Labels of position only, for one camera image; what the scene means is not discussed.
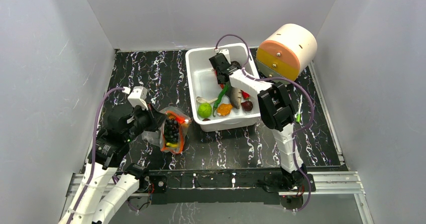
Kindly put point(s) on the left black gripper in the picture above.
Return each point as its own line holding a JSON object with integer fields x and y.
{"x": 158, "y": 117}

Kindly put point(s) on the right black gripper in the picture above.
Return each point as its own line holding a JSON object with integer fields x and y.
{"x": 219, "y": 62}

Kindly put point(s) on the dark toy grapes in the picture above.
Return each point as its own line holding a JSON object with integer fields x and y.
{"x": 171, "y": 130}

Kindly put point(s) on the clear zip bag orange zipper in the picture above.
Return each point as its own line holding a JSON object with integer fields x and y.
{"x": 156, "y": 138}

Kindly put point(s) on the white plastic bin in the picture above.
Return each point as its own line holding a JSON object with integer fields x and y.
{"x": 202, "y": 82}

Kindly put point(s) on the yellow toy banana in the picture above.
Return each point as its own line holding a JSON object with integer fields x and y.
{"x": 172, "y": 145}

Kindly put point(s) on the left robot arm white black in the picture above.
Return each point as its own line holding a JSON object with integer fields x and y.
{"x": 112, "y": 143}

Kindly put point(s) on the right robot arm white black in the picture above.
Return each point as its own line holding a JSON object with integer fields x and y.
{"x": 276, "y": 113}

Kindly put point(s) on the dark brown toy plum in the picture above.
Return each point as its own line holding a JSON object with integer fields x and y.
{"x": 236, "y": 64}

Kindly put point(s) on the green toy bean pod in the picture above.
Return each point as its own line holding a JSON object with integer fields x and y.
{"x": 219, "y": 98}

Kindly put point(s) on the grey toy fish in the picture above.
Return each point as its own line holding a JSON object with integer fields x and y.
{"x": 235, "y": 96}

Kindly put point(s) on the red toy chili pepper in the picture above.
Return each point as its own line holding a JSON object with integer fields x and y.
{"x": 245, "y": 95}

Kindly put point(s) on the white toy garlic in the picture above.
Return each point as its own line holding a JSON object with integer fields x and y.
{"x": 202, "y": 100}

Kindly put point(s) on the orange toy habanero pepper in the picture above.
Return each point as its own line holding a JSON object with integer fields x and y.
{"x": 224, "y": 109}

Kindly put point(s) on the dark red toy fruit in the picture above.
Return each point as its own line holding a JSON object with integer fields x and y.
{"x": 247, "y": 106}

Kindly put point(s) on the green toy lime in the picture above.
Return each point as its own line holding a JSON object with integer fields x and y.
{"x": 204, "y": 110}

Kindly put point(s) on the round pastel drawer cabinet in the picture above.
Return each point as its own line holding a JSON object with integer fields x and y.
{"x": 287, "y": 52}

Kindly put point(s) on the green white pen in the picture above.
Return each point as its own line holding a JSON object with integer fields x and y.
{"x": 298, "y": 115}

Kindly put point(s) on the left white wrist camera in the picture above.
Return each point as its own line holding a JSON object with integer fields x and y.
{"x": 137, "y": 96}

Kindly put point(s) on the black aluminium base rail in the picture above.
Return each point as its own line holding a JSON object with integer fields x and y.
{"x": 244, "y": 185}

